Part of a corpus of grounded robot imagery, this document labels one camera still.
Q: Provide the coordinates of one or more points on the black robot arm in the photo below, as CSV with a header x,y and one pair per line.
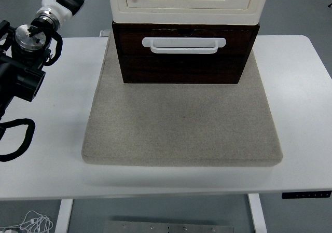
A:
x,y
24,80

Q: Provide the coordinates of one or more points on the cream plastic cabinet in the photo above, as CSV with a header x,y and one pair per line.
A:
x,y
181,16

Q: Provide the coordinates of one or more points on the black table control panel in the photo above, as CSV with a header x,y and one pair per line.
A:
x,y
306,194

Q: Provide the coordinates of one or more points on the white table leg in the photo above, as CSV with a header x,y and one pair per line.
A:
x,y
63,216
258,214

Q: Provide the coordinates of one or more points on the beige felt mat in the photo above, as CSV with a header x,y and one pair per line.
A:
x,y
181,126

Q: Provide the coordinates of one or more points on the white power adapter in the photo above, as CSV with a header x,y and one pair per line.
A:
x,y
6,230

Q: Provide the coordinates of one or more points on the dark wooden drawer case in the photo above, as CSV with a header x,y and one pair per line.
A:
x,y
181,70

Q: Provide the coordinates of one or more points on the dark wooden drawer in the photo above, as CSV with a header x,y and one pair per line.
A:
x,y
129,42

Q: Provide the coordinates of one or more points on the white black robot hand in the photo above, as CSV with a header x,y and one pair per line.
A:
x,y
61,6

